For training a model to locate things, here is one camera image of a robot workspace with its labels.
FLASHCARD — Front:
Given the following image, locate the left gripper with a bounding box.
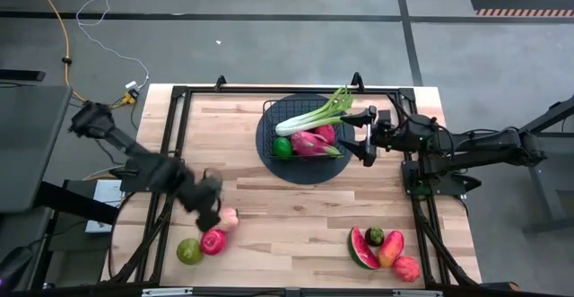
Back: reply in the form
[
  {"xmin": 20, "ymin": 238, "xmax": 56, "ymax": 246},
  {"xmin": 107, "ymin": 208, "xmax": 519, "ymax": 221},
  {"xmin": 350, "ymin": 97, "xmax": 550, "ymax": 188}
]
[{"xmin": 177, "ymin": 167, "xmax": 224, "ymax": 234}]

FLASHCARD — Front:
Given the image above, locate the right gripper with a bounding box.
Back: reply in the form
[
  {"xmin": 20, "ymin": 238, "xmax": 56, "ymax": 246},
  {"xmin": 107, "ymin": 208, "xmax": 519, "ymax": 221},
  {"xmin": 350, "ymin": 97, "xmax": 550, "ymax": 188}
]
[{"xmin": 336, "ymin": 105, "xmax": 407, "ymax": 168}]

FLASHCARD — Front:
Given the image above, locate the pink white peach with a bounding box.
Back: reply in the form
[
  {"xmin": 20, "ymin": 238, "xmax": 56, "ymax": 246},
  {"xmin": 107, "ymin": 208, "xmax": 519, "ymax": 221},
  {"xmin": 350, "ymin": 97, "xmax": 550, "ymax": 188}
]
[{"xmin": 217, "ymin": 206, "xmax": 240, "ymax": 233}]

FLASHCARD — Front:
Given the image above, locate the magenta round fruit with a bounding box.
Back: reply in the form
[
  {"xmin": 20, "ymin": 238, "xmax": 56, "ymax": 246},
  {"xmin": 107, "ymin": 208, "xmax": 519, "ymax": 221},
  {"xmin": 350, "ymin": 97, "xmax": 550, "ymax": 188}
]
[{"xmin": 313, "ymin": 124, "xmax": 337, "ymax": 146}]

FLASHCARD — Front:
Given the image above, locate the pink dragon fruit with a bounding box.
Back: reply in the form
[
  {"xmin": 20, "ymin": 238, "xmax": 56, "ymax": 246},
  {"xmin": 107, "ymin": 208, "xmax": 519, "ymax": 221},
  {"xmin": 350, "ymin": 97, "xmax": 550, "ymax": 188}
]
[{"xmin": 290, "ymin": 130, "xmax": 343, "ymax": 158}]

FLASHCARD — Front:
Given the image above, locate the white green leek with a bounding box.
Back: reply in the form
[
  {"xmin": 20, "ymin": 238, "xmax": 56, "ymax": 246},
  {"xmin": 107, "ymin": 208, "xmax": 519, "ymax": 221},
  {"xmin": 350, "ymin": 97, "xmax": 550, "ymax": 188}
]
[{"xmin": 274, "ymin": 85, "xmax": 355, "ymax": 137}]

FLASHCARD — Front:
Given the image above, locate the bright green lime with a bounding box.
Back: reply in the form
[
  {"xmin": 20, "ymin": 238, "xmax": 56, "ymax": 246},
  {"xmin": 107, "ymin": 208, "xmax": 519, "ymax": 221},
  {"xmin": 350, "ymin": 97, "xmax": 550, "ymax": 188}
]
[{"xmin": 272, "ymin": 136, "xmax": 293, "ymax": 159}]

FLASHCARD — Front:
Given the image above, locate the small green avocado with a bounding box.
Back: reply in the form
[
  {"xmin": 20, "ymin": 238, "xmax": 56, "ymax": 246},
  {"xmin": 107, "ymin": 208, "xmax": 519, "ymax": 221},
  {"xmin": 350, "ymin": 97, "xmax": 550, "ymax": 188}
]
[{"xmin": 363, "ymin": 226, "xmax": 386, "ymax": 248}]

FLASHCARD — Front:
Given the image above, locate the orange-red bell pepper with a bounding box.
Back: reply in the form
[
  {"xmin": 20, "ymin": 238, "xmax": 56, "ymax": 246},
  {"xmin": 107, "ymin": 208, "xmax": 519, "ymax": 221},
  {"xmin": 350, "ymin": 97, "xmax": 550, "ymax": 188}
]
[{"xmin": 392, "ymin": 255, "xmax": 422, "ymax": 284}]

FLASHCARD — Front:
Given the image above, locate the red apple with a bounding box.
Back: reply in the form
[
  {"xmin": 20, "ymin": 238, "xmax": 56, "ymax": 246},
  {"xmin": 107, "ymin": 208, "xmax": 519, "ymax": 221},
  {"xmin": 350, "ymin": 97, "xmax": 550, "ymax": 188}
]
[{"xmin": 199, "ymin": 228, "xmax": 228, "ymax": 257}]

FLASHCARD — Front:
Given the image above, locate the dark round mat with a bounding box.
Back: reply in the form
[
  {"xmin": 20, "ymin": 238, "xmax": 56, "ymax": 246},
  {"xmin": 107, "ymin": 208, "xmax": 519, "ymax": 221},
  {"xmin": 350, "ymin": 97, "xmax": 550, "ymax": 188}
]
[{"xmin": 254, "ymin": 92, "xmax": 357, "ymax": 186}]

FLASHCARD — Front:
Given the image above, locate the white box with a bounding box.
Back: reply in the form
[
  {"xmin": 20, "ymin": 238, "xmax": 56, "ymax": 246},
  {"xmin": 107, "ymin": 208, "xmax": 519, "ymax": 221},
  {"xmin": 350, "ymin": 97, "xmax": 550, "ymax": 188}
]
[{"xmin": 84, "ymin": 179, "xmax": 126, "ymax": 234}]

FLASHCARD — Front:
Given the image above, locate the red yellow mango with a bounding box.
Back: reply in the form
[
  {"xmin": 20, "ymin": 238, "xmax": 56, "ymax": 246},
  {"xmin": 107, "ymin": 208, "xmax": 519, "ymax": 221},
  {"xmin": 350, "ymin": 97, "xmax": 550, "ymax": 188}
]
[{"xmin": 378, "ymin": 229, "xmax": 406, "ymax": 269}]

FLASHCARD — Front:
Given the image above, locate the watermelon slice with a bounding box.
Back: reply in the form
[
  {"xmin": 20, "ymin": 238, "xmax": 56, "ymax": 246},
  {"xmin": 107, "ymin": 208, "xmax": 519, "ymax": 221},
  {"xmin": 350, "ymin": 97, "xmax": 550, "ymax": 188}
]
[{"xmin": 346, "ymin": 225, "xmax": 382, "ymax": 271}]

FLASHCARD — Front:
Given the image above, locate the dark grey desk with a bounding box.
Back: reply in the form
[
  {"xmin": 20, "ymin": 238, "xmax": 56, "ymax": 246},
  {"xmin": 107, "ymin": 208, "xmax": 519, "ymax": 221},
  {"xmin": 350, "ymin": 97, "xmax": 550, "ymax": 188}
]
[{"xmin": 0, "ymin": 84, "xmax": 74, "ymax": 214}]

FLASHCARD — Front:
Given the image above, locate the black desk foot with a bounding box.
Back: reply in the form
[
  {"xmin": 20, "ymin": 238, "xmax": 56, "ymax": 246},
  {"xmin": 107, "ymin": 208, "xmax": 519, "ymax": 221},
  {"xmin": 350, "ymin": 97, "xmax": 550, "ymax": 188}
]
[{"xmin": 0, "ymin": 68, "xmax": 47, "ymax": 83}]

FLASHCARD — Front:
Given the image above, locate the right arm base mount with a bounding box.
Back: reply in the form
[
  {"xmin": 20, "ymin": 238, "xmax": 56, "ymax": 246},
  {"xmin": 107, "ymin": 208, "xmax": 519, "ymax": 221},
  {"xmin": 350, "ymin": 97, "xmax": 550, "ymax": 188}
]
[{"xmin": 401, "ymin": 160, "xmax": 483, "ymax": 198}]

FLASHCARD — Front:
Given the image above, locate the black wire basket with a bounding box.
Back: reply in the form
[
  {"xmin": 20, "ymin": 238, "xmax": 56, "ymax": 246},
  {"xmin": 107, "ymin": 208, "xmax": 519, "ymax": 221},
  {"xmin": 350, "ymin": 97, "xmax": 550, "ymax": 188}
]
[{"xmin": 261, "ymin": 98, "xmax": 347, "ymax": 162}]

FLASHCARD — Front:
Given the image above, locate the silver aluminium bracket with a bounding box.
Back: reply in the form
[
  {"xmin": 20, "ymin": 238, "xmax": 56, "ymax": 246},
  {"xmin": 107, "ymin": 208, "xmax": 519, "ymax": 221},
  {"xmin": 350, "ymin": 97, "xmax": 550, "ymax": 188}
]
[{"xmin": 142, "ymin": 287, "xmax": 195, "ymax": 297}]

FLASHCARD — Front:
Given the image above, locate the white cable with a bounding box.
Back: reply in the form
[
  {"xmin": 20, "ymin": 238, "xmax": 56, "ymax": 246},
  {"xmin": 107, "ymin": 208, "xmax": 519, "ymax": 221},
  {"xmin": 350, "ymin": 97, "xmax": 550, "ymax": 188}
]
[{"xmin": 74, "ymin": 0, "xmax": 152, "ymax": 90}]

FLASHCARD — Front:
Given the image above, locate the yellow cable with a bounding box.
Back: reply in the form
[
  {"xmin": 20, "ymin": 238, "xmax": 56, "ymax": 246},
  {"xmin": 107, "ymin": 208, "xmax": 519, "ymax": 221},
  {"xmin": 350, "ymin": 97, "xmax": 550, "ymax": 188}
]
[{"xmin": 27, "ymin": 0, "xmax": 135, "ymax": 108}]

